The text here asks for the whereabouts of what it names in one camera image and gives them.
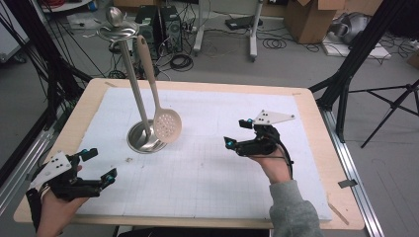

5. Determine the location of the beige slotted spoon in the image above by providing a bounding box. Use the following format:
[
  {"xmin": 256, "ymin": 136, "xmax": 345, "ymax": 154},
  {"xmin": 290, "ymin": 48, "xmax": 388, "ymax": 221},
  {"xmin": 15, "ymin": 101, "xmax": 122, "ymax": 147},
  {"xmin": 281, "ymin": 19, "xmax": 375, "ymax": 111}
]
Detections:
[{"xmin": 135, "ymin": 35, "xmax": 183, "ymax": 144}]

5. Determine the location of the black metal frame post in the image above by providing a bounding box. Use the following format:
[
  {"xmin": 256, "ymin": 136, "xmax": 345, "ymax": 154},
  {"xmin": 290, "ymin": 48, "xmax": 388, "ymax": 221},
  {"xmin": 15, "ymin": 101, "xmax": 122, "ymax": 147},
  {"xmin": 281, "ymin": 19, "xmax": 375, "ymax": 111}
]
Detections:
[
  {"xmin": 308, "ymin": 0, "xmax": 413, "ymax": 143},
  {"xmin": 0, "ymin": 0, "xmax": 94, "ymax": 131}
]

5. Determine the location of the white grid mat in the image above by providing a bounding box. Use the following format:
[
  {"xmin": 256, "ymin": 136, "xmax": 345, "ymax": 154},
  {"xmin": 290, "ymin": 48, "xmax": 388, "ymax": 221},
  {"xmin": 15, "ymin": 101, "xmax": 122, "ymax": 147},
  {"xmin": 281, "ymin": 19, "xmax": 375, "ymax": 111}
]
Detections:
[{"xmin": 75, "ymin": 87, "xmax": 334, "ymax": 221}]

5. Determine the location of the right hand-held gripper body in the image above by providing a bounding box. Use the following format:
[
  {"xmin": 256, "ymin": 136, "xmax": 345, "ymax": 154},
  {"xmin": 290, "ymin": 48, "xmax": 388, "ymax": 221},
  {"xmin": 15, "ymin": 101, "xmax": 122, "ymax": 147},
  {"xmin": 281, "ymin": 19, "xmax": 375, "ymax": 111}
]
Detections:
[{"xmin": 236, "ymin": 110, "xmax": 295, "ymax": 158}]

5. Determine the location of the black flat device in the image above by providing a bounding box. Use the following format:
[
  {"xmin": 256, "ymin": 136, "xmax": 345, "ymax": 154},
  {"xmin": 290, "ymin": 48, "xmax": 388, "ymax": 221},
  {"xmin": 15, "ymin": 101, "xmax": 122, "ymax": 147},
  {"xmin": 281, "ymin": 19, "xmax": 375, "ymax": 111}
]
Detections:
[{"xmin": 224, "ymin": 15, "xmax": 264, "ymax": 32}]

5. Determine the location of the black computer tower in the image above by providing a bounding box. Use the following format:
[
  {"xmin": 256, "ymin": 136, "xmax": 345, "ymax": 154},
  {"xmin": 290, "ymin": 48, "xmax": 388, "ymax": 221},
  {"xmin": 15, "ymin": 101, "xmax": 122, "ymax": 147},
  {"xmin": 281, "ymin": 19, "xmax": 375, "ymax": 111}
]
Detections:
[
  {"xmin": 133, "ymin": 5, "xmax": 163, "ymax": 61},
  {"xmin": 160, "ymin": 6, "xmax": 184, "ymax": 53}
]

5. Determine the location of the person's right hand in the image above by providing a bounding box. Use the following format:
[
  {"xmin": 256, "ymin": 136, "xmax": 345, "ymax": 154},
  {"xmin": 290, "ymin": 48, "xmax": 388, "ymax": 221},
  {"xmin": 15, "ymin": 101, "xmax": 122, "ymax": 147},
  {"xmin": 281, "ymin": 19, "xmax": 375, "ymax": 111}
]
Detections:
[{"xmin": 248, "ymin": 147, "xmax": 294, "ymax": 186}]

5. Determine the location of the cardboard box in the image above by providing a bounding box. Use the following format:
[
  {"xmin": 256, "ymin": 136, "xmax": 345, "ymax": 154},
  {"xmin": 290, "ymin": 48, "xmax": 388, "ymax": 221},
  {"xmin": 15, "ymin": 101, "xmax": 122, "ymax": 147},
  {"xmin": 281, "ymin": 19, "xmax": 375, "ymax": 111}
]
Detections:
[{"xmin": 284, "ymin": 0, "xmax": 347, "ymax": 44}]

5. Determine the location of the white stand leg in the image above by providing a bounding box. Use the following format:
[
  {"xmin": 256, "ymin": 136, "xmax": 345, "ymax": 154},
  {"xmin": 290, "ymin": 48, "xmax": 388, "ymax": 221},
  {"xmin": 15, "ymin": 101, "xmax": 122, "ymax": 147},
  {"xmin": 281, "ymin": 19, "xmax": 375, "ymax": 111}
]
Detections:
[
  {"xmin": 193, "ymin": 0, "xmax": 206, "ymax": 55},
  {"xmin": 248, "ymin": 0, "xmax": 265, "ymax": 62}
]

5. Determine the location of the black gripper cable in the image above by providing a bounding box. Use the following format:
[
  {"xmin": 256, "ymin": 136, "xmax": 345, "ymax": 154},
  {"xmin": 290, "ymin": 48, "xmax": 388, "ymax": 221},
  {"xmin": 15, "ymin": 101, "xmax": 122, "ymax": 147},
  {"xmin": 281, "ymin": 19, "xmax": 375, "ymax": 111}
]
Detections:
[{"xmin": 276, "ymin": 137, "xmax": 295, "ymax": 181}]

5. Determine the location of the metal utensil stand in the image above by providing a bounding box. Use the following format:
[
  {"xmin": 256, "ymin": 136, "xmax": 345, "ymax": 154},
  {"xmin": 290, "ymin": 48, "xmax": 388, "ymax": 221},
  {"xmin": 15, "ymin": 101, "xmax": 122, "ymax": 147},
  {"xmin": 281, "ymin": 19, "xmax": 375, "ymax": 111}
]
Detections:
[{"xmin": 83, "ymin": 5, "xmax": 172, "ymax": 155}]

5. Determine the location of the thin black cable coil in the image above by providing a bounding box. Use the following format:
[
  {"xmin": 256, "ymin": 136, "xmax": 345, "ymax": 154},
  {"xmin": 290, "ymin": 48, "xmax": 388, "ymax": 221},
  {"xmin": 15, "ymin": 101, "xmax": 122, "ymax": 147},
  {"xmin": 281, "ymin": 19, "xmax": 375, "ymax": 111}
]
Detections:
[{"xmin": 261, "ymin": 38, "xmax": 288, "ymax": 50}]

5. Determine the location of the black wrist strap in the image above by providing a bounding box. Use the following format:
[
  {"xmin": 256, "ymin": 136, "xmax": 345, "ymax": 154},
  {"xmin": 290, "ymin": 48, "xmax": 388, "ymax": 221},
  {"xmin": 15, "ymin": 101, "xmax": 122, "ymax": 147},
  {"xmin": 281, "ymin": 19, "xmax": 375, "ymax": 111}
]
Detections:
[{"xmin": 26, "ymin": 187, "xmax": 43, "ymax": 231}]

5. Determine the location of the person's left hand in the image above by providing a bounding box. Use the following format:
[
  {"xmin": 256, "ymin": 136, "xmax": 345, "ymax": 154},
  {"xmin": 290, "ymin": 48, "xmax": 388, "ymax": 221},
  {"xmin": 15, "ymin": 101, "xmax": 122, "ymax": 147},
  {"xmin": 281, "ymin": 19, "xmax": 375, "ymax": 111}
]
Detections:
[{"xmin": 36, "ymin": 164, "xmax": 90, "ymax": 237}]

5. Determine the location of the dark grey tape piece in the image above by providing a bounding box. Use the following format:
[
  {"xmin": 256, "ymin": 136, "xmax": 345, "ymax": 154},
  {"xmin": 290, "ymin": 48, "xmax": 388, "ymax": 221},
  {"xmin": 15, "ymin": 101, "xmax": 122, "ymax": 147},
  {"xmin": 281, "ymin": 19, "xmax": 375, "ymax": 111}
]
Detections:
[{"xmin": 337, "ymin": 178, "xmax": 359, "ymax": 190}]

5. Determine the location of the black tripod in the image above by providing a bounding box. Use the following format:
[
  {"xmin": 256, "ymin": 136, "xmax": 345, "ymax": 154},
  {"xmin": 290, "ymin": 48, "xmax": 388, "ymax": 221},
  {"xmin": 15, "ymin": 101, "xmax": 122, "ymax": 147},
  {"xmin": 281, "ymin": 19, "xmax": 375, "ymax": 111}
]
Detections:
[{"xmin": 348, "ymin": 78, "xmax": 419, "ymax": 149}]

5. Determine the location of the aluminium rail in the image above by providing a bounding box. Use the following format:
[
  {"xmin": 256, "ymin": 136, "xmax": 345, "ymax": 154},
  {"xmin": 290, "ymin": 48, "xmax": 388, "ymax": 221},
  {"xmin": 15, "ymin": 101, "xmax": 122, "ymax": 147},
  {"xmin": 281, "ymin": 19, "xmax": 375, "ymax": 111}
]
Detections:
[
  {"xmin": 0, "ymin": 127, "xmax": 56, "ymax": 216},
  {"xmin": 319, "ymin": 108, "xmax": 385, "ymax": 237}
]

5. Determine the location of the white cabinet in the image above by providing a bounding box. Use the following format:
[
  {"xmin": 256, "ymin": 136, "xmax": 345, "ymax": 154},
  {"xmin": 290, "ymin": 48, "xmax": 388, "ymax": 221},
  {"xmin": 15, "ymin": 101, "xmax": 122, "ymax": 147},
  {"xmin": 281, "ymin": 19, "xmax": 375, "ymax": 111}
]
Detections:
[{"xmin": 0, "ymin": 6, "xmax": 32, "ymax": 64}]

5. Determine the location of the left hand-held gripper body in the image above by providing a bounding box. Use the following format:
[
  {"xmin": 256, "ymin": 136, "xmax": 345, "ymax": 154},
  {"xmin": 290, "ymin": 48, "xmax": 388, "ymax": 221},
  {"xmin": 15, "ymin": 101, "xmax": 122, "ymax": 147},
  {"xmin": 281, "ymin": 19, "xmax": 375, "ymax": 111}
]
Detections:
[{"xmin": 29, "ymin": 150, "xmax": 103, "ymax": 202}]

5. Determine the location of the white flat board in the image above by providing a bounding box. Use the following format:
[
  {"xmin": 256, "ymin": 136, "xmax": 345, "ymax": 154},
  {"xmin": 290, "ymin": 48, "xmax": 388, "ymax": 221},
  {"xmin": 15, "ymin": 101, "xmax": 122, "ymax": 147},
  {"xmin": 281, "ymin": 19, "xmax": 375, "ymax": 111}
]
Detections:
[{"xmin": 321, "ymin": 39, "xmax": 392, "ymax": 60}]

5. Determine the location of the grey bag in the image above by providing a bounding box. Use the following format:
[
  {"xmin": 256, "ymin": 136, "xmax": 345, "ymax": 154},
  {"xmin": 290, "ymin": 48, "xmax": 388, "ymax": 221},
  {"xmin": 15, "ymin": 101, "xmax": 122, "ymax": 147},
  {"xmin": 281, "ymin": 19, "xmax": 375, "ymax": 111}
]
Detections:
[{"xmin": 329, "ymin": 12, "xmax": 372, "ymax": 45}]

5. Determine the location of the thin wooden stick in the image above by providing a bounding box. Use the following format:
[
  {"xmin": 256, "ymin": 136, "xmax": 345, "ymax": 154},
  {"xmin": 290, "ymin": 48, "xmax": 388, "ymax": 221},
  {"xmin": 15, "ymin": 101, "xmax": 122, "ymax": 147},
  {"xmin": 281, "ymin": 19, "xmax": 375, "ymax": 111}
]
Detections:
[{"xmin": 327, "ymin": 201, "xmax": 351, "ymax": 227}]

